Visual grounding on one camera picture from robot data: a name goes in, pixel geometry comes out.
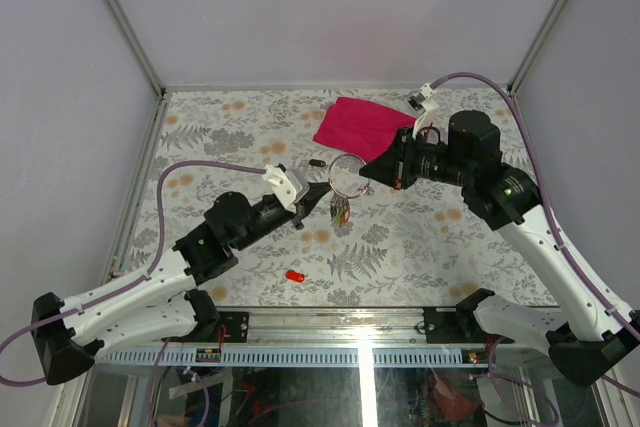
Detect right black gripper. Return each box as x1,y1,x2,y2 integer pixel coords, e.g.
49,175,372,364
360,125,473,190

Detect large metal keyring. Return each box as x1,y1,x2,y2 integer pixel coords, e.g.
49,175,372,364
327,153,371,200

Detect red key tag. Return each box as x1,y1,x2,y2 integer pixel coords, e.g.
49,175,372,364
285,270,306,283

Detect bunch of tagged keys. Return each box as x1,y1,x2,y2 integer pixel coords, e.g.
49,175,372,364
330,195,351,227

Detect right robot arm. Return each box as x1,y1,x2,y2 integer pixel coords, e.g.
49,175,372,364
359,110,639,387

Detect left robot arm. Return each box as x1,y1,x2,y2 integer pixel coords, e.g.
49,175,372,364
32,182,330,385

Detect magenta cloth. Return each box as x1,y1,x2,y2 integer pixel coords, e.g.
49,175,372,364
313,97,415,162

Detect floral table mat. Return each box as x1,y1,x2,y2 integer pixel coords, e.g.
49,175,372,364
116,89,552,307

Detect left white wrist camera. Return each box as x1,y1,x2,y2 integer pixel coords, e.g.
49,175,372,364
262,165,310,213

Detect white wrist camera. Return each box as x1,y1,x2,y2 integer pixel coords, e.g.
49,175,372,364
262,165,310,213
408,83,439,139

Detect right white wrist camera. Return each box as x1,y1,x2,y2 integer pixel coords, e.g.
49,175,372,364
408,83,439,139

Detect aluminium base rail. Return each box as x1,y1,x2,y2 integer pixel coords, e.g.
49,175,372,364
79,306,566,347

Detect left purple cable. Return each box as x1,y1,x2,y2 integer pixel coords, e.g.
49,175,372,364
0,160,271,387

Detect white slotted cable duct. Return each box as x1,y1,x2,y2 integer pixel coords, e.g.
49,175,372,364
92,346,464,367

